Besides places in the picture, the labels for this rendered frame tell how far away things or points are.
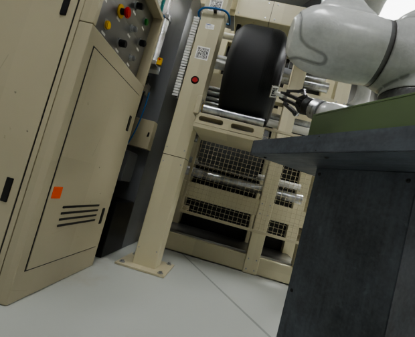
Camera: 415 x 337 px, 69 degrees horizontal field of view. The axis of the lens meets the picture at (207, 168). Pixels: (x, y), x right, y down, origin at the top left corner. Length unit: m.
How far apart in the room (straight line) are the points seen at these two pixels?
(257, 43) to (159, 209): 0.98
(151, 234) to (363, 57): 1.29
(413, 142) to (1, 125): 1.07
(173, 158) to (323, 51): 1.07
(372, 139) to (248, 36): 1.17
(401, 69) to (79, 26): 0.91
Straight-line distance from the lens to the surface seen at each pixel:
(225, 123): 1.54
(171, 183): 1.63
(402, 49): 0.81
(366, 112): 0.74
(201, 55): 1.79
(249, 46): 1.59
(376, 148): 0.54
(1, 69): 1.20
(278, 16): 2.21
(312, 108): 1.34
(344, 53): 0.78
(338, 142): 0.60
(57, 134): 1.03
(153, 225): 1.66
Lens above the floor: 0.48
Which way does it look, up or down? 4 degrees up
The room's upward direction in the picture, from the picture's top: 15 degrees clockwise
